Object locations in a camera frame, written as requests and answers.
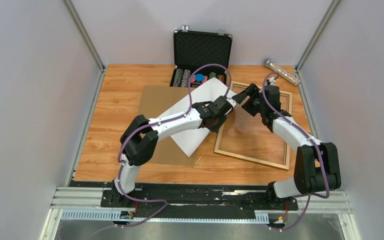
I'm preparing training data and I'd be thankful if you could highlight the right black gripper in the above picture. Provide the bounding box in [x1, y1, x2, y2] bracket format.
[232, 84, 266, 117]

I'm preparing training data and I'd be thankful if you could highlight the light wooden picture frame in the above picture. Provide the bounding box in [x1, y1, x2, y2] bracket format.
[213, 80, 294, 171]

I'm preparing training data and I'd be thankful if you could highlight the red forest photo print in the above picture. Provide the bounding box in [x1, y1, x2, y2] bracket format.
[158, 78, 234, 157]

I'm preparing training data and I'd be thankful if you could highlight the brown cardboard backing board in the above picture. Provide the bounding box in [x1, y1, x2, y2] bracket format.
[135, 85, 201, 168]

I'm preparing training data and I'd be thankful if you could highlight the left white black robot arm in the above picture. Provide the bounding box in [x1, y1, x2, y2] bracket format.
[111, 95, 237, 207]

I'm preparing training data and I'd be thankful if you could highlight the blue round chip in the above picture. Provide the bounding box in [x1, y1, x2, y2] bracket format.
[194, 74, 205, 83]

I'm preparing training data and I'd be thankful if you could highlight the silver glitter tube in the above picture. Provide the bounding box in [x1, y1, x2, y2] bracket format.
[263, 58, 301, 87]

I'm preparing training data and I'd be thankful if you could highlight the black poker chip case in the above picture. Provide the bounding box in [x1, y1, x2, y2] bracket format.
[170, 24, 233, 88]

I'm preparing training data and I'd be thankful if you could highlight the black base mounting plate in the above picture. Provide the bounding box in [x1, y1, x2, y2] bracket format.
[69, 180, 312, 221]

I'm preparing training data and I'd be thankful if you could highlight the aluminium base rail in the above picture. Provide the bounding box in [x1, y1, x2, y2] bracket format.
[40, 182, 361, 240]

